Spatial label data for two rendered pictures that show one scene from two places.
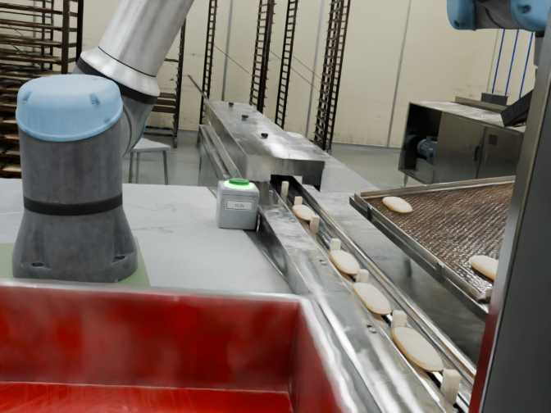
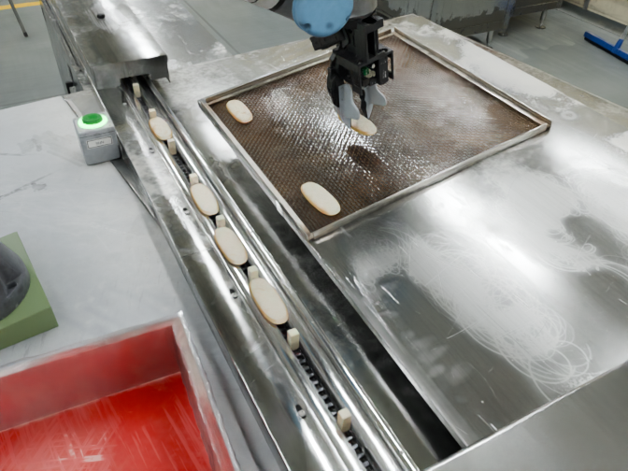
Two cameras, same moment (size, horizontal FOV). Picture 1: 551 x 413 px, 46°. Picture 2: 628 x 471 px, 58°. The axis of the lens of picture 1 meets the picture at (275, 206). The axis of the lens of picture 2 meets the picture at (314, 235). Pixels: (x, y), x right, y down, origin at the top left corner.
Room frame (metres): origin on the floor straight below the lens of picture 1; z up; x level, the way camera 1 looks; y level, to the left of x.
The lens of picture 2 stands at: (0.08, -0.06, 1.47)
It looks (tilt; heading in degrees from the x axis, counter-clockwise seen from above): 40 degrees down; 343
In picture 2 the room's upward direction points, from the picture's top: 2 degrees clockwise
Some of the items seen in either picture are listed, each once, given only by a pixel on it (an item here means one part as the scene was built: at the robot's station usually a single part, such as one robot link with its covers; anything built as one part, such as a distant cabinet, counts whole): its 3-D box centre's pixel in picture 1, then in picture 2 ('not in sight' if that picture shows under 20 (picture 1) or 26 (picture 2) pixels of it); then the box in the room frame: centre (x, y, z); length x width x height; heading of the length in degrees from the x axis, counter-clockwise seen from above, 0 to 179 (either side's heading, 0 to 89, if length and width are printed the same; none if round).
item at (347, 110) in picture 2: not in sight; (349, 109); (0.92, -0.38, 1.00); 0.06 x 0.03 x 0.09; 18
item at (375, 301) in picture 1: (371, 296); (230, 244); (0.79, -0.14, 0.86); 0.10 x 0.04 x 0.01; 12
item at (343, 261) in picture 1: (344, 260); (204, 197); (0.92, -0.11, 0.86); 0.10 x 0.04 x 0.01; 10
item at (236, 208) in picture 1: (237, 213); (100, 145); (1.18, 0.07, 0.84); 0.08 x 0.08 x 0.11; 12
